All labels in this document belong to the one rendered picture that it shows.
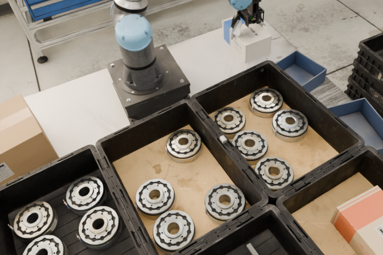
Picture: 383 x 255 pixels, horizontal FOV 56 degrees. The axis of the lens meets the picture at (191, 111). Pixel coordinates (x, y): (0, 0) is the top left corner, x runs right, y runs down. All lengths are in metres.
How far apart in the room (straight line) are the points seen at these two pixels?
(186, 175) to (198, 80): 0.53
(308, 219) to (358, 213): 0.12
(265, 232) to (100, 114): 0.77
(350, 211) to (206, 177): 0.37
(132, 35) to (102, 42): 1.80
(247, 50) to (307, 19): 1.58
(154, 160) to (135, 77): 0.34
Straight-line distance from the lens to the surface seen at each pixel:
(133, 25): 1.22
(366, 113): 1.37
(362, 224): 0.92
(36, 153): 1.28
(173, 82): 1.32
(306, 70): 1.50
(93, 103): 1.47
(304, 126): 1.10
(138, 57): 1.22
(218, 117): 1.10
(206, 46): 1.62
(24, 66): 3.03
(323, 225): 0.98
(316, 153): 1.09
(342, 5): 3.23
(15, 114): 1.33
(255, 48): 1.50
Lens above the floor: 1.70
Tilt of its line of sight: 48 degrees down
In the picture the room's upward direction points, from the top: 8 degrees counter-clockwise
